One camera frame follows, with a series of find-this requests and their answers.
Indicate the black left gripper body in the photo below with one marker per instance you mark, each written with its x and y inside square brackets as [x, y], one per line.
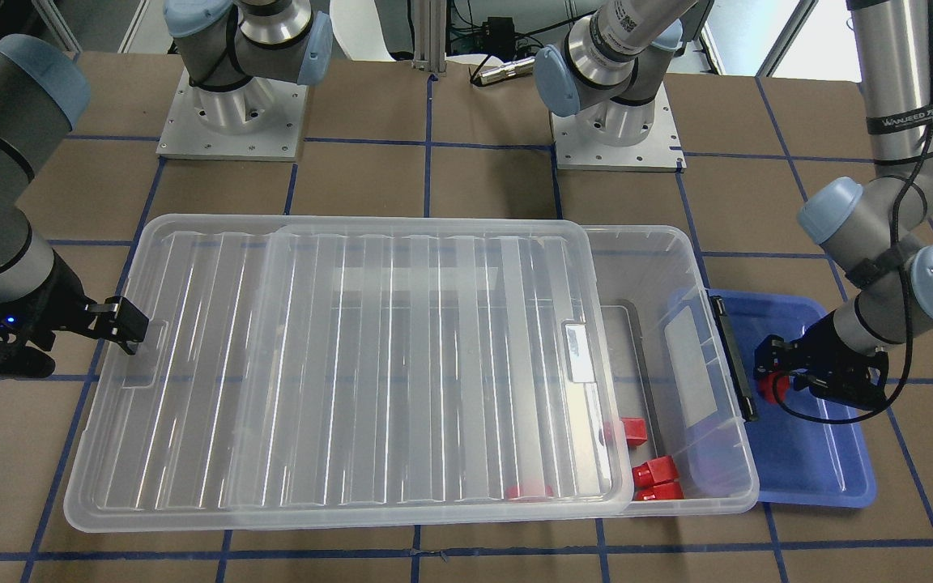
[821, 357]

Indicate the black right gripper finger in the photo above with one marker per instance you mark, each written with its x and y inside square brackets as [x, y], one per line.
[117, 320]

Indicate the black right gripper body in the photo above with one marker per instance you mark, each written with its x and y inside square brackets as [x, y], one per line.
[60, 301]

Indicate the red block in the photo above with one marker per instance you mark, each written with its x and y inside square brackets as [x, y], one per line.
[529, 492]
[774, 386]
[654, 472]
[630, 432]
[671, 490]

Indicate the clear plastic box lid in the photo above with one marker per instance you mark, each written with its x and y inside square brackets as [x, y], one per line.
[305, 372]

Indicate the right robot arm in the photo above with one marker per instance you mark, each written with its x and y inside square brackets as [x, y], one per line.
[229, 49]

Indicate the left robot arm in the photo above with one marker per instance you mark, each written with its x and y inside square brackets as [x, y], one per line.
[867, 228]

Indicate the clear plastic storage box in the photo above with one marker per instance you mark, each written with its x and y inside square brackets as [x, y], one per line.
[669, 368]

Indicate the blue plastic tray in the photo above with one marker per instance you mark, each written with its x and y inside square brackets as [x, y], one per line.
[796, 461]

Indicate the red block under lid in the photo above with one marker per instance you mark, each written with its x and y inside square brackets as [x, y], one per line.
[529, 492]

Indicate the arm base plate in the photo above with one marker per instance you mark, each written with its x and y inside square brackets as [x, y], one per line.
[615, 137]
[261, 121]

